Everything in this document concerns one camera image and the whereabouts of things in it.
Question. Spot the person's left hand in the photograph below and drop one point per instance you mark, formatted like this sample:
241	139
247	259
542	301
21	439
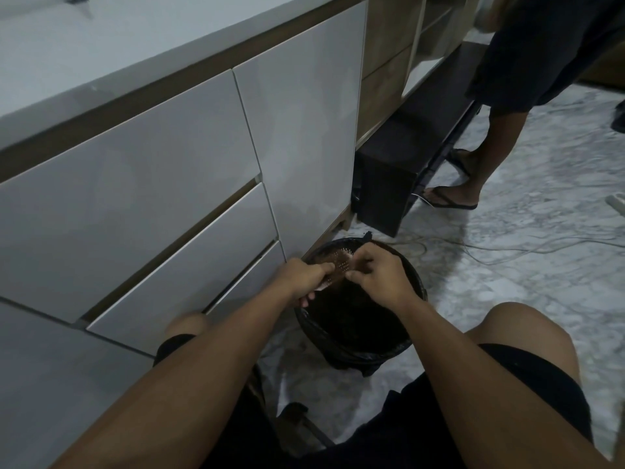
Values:
298	280

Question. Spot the person's right hand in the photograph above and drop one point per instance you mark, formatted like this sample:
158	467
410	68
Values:
378	278

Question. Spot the person's right thumb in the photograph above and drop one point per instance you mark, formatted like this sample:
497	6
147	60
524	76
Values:
367	252

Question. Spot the person's left fingers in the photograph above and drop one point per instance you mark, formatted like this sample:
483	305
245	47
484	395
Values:
312	283

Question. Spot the brown hairbrush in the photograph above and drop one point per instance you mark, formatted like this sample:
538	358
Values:
333	268

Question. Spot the person's right forearm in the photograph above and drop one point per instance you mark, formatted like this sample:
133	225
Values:
483	385

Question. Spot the person's left forearm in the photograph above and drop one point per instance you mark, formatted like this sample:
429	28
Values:
190	380

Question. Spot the black trash bin with bag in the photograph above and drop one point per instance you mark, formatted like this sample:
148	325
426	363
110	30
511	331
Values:
356	312

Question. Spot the black flip-flop sandal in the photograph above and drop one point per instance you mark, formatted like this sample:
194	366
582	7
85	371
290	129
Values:
449	199
461	161

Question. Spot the black low bench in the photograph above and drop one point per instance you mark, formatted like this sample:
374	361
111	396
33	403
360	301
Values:
415	141

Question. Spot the person's left leg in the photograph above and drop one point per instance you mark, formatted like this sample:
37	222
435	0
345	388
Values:
188	324

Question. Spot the person's leg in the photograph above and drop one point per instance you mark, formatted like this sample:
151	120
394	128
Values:
188	324
527	336

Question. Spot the person's black shorts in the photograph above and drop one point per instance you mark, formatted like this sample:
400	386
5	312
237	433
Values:
415	424

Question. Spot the person's right leg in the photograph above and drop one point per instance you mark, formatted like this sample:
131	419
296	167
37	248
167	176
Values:
527	336

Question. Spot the white glossy cabinet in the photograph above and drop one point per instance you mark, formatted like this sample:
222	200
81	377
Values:
161	180

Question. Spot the wooden shelf unit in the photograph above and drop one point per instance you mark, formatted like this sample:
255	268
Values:
405	53

